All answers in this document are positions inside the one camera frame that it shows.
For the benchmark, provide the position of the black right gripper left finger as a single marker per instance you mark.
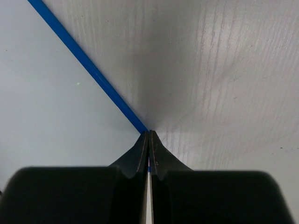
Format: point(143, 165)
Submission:
point(80, 195)

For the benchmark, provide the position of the blue framed whiteboard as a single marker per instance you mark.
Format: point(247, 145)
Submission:
point(56, 108)

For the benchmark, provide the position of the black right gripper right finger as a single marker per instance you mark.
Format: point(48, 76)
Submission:
point(181, 195)

